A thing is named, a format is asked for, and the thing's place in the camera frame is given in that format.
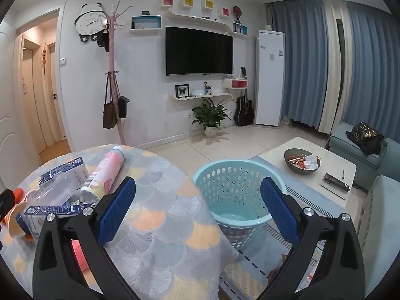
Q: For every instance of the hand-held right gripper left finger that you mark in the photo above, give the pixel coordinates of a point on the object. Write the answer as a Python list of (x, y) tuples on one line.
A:
[(115, 212)]

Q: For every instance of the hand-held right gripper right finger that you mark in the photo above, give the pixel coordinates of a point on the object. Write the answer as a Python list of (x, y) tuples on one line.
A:
[(279, 212)]

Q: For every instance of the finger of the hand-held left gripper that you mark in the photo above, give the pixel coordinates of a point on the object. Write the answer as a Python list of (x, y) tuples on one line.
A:
[(5, 206)]

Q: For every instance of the light blue plastic basket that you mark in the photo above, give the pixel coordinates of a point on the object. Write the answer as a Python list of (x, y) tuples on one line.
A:
[(231, 178)]

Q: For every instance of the blue white milk carton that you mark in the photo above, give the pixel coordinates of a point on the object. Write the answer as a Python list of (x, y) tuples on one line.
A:
[(62, 170), (31, 222)]

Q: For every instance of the pink cylindrical can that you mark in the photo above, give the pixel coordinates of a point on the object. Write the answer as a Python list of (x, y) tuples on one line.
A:
[(106, 172)]

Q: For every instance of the dark grey bowl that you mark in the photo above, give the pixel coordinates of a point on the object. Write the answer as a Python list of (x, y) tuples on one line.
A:
[(297, 168)]

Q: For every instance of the clear plastic container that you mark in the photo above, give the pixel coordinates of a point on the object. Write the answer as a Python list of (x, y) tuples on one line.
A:
[(53, 193)]

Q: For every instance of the pile of wrapped snacks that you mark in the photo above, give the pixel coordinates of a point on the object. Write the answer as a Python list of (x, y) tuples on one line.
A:
[(304, 161)]

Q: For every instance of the white coffee table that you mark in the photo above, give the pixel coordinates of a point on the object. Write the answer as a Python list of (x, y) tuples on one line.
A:
[(334, 162)]

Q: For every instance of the white door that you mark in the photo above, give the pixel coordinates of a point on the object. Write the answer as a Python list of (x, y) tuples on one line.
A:
[(57, 100), (9, 115)]

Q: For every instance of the teal sofa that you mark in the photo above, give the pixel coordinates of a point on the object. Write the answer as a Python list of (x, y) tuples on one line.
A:
[(343, 143)]

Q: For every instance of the brown tote bag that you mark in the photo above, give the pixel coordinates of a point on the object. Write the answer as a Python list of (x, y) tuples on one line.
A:
[(109, 117)]

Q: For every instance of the pale sofa seat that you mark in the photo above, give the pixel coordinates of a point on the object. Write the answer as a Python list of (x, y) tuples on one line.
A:
[(381, 225)]

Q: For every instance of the small black bag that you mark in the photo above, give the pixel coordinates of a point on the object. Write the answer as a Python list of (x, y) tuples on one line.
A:
[(123, 107)]

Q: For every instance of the black acoustic guitar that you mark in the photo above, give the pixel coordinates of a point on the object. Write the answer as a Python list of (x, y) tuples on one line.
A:
[(244, 111)]

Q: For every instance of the potted green plant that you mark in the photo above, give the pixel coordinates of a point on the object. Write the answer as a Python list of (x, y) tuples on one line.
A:
[(210, 115)]

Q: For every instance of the white sheer curtain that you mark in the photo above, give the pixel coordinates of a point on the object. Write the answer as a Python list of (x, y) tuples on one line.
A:
[(331, 100)]

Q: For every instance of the white standing air conditioner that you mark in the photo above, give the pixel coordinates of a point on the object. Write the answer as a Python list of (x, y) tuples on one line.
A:
[(270, 78)]

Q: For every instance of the framed butterfly picture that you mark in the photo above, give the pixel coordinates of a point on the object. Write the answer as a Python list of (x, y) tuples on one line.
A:
[(182, 90)]

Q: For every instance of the pen holder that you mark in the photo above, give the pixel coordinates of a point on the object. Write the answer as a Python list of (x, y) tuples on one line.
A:
[(208, 91)]

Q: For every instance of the pink coat rack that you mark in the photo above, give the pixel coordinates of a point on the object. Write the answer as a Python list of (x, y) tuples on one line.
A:
[(113, 68)]

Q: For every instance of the blue curtain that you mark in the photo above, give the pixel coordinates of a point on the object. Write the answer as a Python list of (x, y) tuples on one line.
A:
[(375, 68), (300, 62)]

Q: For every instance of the dark cap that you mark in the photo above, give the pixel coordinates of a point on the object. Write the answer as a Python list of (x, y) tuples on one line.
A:
[(103, 42)]

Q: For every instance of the black flat television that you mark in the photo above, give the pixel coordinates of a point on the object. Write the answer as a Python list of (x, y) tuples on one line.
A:
[(200, 50)]

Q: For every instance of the small blue lined box shelf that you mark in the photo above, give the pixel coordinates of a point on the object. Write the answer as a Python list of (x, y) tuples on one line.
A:
[(240, 29)]

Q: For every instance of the wide blue lined box shelf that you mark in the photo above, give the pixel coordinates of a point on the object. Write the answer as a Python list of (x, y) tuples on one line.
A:
[(146, 23)]

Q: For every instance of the red round ornament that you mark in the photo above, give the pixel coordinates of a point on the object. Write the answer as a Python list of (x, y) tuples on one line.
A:
[(237, 12)]

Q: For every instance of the white red wall cabinet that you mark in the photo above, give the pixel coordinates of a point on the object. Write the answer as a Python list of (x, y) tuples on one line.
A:
[(234, 84)]

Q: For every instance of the short curved white wall shelf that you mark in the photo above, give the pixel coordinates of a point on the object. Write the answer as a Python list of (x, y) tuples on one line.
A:
[(200, 96)]

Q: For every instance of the white light switch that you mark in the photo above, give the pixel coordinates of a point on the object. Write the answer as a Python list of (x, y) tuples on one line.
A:
[(63, 62)]

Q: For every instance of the panda wall clock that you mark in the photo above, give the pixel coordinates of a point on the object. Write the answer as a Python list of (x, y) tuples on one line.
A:
[(89, 23)]

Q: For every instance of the pink wall cube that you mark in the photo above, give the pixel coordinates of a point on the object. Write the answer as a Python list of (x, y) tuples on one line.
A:
[(226, 12), (168, 1)]

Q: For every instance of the long curved white wall shelf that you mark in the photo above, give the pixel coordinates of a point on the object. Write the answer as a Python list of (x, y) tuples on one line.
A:
[(193, 18)]

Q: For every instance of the yellow wall cube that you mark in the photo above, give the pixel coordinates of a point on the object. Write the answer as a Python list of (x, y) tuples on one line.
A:
[(209, 4), (188, 2)]

